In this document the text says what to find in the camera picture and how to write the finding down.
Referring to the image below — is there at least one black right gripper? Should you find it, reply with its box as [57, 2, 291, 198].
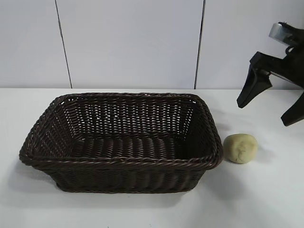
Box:
[237, 45, 304, 127]

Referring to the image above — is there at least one pale yellow egg yolk pastry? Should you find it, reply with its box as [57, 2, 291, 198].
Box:
[223, 133, 258, 164]

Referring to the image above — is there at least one dark brown wicker basket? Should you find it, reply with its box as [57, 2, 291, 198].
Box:
[18, 92, 224, 194]

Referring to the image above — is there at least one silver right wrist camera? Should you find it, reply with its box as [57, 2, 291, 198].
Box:
[268, 22, 300, 47]

